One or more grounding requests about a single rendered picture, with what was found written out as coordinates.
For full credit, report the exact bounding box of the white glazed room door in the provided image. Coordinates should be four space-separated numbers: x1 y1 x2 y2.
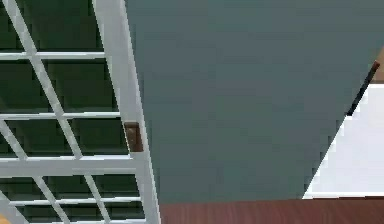
0 0 162 224

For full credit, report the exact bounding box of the black fridge handle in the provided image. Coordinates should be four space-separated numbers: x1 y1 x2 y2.
346 60 381 117

